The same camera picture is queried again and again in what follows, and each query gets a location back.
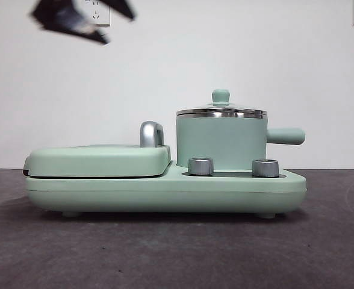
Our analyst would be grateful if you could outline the glass pot lid green knob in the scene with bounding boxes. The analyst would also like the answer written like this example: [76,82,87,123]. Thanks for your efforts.
[176,89,268,117]

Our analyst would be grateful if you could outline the silver control knob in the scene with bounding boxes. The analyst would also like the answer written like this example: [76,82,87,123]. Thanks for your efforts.
[251,158,279,178]
[187,157,214,176]

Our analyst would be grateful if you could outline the mint green griddle cover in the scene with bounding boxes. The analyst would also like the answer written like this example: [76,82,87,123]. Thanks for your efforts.
[22,143,172,178]

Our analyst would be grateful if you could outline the mint green saucepan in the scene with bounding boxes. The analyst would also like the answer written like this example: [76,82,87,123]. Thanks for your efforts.
[175,113,306,170]

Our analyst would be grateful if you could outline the chrome griddle cover handle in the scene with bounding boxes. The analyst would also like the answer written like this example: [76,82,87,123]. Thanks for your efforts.
[139,120,166,148]

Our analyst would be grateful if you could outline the mint green breakfast machine base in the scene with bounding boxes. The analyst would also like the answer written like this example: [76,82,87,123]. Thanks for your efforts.
[25,159,307,218]

